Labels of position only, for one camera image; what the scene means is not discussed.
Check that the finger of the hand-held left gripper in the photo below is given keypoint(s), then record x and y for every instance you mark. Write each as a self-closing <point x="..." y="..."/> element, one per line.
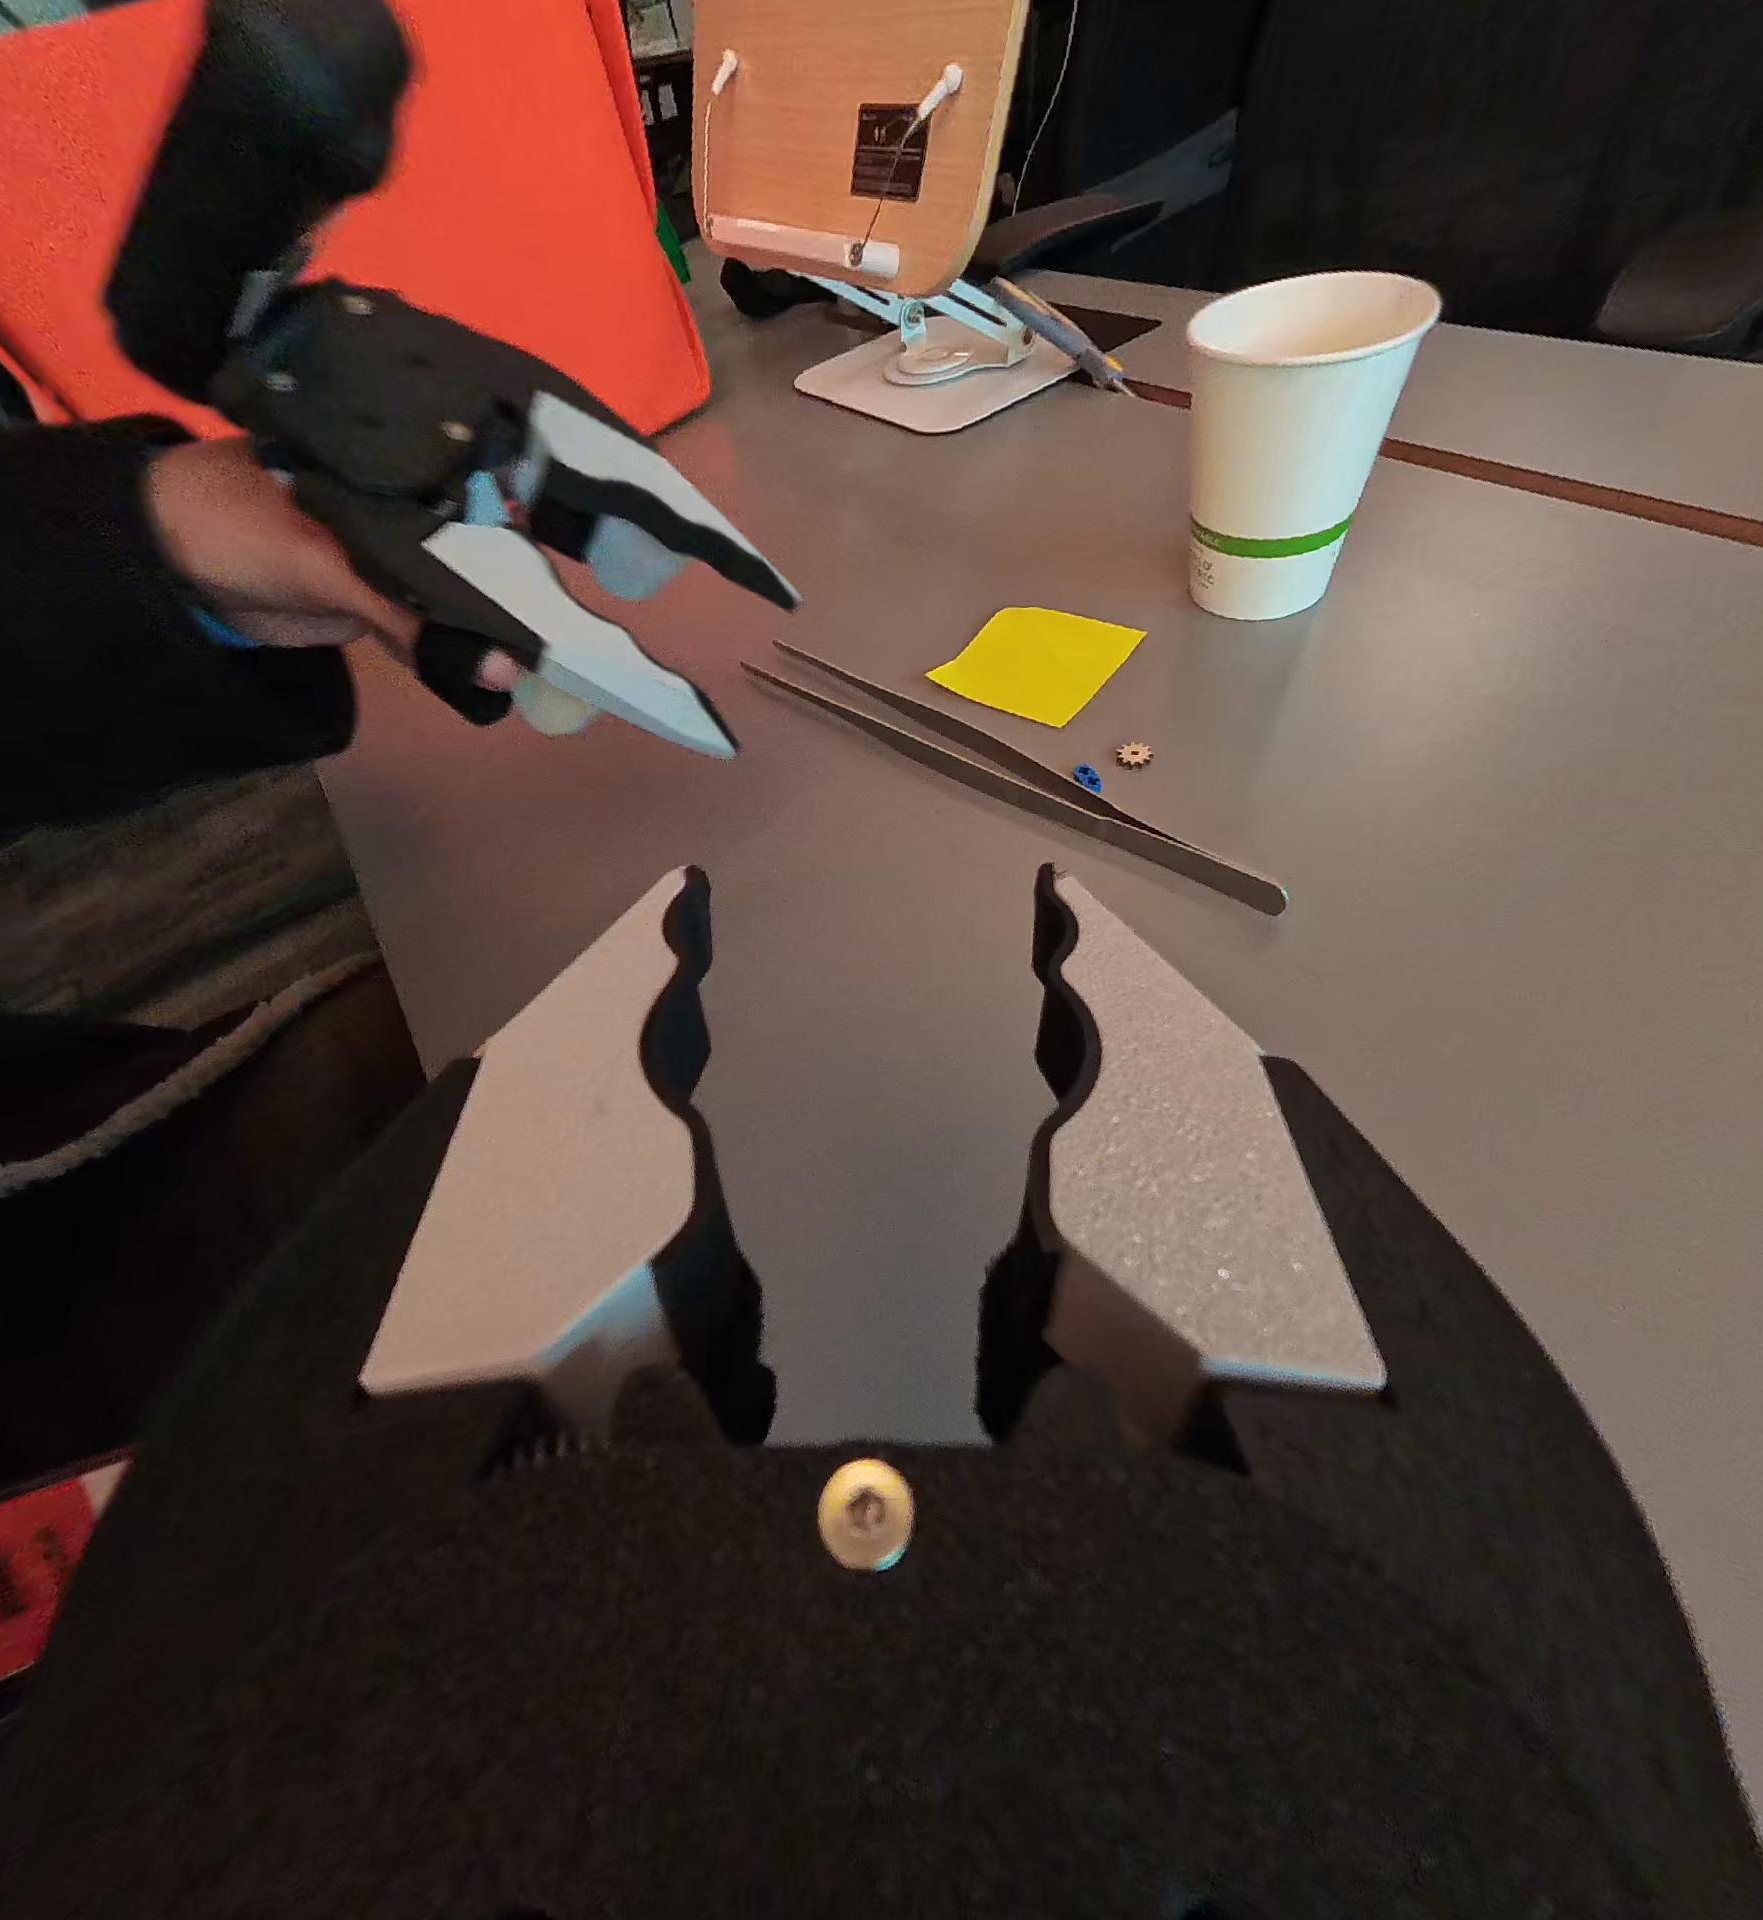
<point x="626" y="463"/>
<point x="582" y="660"/>

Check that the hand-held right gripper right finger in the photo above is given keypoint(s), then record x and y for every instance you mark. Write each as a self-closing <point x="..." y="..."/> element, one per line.
<point x="1197" y="1201"/>

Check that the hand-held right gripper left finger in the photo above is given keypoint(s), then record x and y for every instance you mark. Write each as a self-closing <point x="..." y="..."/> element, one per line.
<point x="537" y="1201"/>

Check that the long metal tweezers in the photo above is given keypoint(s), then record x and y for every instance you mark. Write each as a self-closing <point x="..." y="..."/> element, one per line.
<point x="1001" y="773"/>

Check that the small tan gear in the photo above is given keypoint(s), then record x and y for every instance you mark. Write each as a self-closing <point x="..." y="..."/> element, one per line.
<point x="1135" y="754"/>

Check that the yellow sticky note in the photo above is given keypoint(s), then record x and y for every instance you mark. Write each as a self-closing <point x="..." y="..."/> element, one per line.
<point x="1040" y="660"/>

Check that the white paper cup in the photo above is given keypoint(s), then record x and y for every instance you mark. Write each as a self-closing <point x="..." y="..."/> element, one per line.
<point x="1285" y="450"/>

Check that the person's left forearm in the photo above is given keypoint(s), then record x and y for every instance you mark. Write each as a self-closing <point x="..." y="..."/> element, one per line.
<point x="72" y="629"/>

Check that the person's left hand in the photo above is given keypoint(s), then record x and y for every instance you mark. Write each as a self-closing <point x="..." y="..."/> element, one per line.
<point x="266" y="555"/>

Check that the green plastic tray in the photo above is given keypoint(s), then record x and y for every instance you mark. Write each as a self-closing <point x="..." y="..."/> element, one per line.
<point x="671" y="248"/>

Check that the blue wristband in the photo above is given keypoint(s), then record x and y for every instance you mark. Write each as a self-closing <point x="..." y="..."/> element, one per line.
<point x="220" y="628"/>

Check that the orange felt storage bin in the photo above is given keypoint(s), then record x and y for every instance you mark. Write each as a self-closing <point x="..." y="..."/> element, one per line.
<point x="520" y="196"/>

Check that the wooden book stand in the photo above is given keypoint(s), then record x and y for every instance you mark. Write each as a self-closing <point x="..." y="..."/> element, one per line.
<point x="852" y="119"/>

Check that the black mesh office chair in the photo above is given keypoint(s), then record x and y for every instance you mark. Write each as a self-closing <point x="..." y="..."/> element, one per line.
<point x="1541" y="135"/>
<point x="1106" y="196"/>

